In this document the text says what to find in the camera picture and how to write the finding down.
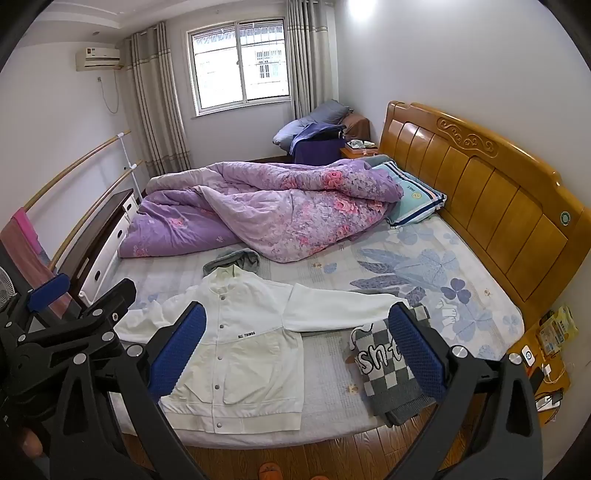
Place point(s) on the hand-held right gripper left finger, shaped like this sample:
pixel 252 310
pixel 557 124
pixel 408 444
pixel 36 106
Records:
pixel 178 350

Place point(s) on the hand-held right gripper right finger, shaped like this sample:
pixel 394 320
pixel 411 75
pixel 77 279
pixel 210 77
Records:
pixel 418 350

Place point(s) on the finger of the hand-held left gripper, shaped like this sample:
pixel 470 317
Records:
pixel 111 297
pixel 46 287

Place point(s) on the white button jacket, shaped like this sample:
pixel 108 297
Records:
pixel 249 360

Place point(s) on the clothes rack with wooden rails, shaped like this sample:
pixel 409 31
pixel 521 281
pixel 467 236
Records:
pixel 78 159

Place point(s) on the person's left hand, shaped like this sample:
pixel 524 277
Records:
pixel 31 444

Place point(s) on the electric fan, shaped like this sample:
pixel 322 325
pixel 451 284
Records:
pixel 7 286

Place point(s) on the grey checkered sweater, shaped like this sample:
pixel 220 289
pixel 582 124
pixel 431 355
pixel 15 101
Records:
pixel 383 369

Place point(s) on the pink towel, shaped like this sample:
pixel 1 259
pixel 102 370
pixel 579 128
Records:
pixel 23 240

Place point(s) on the white dresser with dark top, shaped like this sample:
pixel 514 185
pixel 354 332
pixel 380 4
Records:
pixel 106 240

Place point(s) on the grey hoodie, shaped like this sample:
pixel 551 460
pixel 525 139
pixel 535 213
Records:
pixel 240 261

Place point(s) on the white round-button device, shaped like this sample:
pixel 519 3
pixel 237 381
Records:
pixel 527 356

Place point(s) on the yellow packet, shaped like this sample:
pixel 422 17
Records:
pixel 561 327

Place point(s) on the wooden nightstand with clutter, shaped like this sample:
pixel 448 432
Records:
pixel 548 417

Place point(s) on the orange slipper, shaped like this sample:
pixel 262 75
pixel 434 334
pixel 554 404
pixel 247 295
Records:
pixel 321 477
pixel 271 471

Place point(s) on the teal striped pillow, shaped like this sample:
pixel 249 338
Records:
pixel 411 194

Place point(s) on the purple floral quilt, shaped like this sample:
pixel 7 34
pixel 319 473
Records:
pixel 277 217

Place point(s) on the wooden bed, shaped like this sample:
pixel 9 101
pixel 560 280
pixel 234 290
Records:
pixel 485 194

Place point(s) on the beige striped curtain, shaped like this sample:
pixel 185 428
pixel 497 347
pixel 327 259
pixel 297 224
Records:
pixel 157 115
pixel 307 60

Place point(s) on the small wooden nightstand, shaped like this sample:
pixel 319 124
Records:
pixel 353 154

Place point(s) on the dark blue cloth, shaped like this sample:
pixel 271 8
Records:
pixel 318 150

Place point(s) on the brown chair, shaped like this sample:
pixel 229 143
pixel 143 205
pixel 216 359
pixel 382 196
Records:
pixel 358 124

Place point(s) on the white air conditioner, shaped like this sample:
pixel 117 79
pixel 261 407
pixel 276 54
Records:
pixel 97 57

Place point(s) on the window with white frame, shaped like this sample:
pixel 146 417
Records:
pixel 217 64

